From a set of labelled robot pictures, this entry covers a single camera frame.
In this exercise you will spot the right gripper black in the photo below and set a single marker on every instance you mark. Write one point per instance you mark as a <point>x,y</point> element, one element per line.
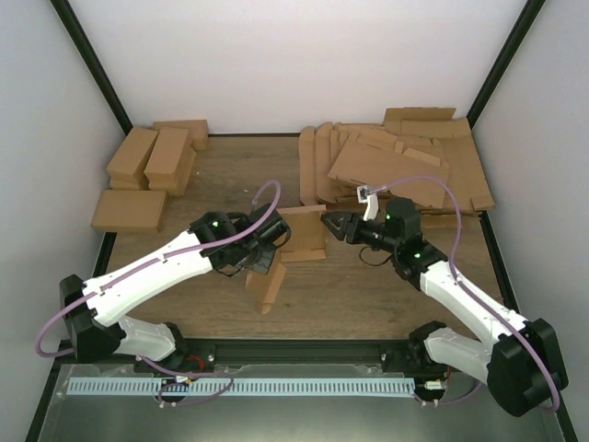
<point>345,228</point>

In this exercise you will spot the folded cardboard box middle stack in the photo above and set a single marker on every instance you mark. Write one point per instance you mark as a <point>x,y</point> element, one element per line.
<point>169,166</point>

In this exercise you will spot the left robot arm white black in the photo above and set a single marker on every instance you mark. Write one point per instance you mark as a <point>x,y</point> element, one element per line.
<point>98,322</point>

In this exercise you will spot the folded cardboard box stack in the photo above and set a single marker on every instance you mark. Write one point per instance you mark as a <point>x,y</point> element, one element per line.
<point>126,168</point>
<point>169,166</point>

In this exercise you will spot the stack of flat cardboard blanks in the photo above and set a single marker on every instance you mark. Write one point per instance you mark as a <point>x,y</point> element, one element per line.
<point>425,154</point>

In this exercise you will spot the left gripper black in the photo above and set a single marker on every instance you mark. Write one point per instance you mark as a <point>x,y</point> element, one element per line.
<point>262,266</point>

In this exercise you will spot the black aluminium frame rail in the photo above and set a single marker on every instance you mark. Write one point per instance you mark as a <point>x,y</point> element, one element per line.
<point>406,356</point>

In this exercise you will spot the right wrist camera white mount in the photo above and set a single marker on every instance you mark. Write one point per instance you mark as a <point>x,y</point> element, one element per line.
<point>368,197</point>

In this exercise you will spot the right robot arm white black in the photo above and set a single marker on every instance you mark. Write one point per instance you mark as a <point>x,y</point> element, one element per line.
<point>518,360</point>

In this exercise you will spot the light blue slotted cable duct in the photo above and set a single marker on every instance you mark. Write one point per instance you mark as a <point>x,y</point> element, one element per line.
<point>246,387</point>

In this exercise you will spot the folded cardboard box left stack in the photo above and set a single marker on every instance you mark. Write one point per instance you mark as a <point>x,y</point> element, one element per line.
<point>126,168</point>

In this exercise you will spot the flat folded cardboard box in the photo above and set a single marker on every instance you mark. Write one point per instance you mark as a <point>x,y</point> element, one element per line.
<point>128,211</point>

